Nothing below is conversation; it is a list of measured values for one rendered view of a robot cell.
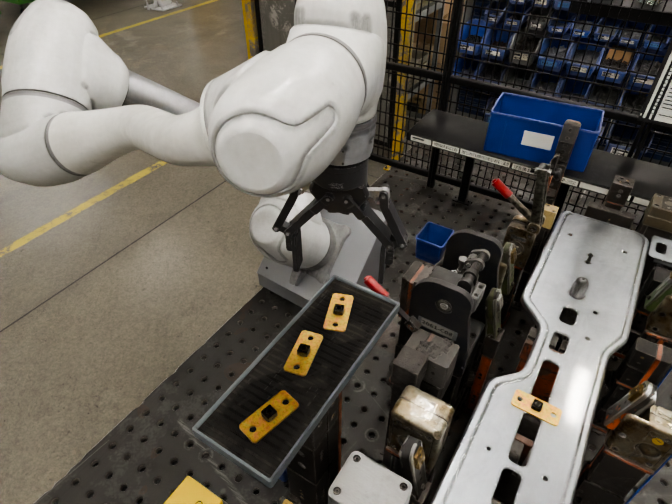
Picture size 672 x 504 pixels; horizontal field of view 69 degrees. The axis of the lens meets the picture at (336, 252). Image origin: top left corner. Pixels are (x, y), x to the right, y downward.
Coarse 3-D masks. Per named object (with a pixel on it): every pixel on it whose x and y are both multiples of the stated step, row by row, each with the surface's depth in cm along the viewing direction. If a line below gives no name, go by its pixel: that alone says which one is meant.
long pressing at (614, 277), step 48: (576, 240) 124; (624, 240) 124; (528, 288) 111; (624, 288) 111; (576, 336) 100; (624, 336) 101; (528, 384) 92; (576, 384) 92; (480, 432) 84; (576, 432) 84; (480, 480) 78; (528, 480) 78; (576, 480) 78
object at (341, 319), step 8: (336, 296) 87; (344, 296) 87; (352, 296) 87; (336, 304) 84; (344, 304) 85; (328, 312) 84; (336, 312) 83; (344, 312) 84; (328, 320) 82; (336, 320) 82; (344, 320) 82; (328, 328) 81; (336, 328) 81; (344, 328) 81
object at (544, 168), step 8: (536, 168) 111; (544, 168) 111; (560, 168) 109; (536, 176) 111; (544, 176) 110; (560, 176) 109; (536, 184) 112; (544, 184) 111; (536, 192) 113; (544, 192) 112; (536, 200) 114; (544, 200) 116; (536, 208) 115; (544, 208) 118; (536, 216) 116
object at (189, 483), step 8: (184, 480) 62; (192, 480) 62; (184, 488) 61; (192, 488) 61; (200, 488) 61; (176, 496) 61; (184, 496) 61; (192, 496) 61; (200, 496) 61; (208, 496) 61; (216, 496) 61
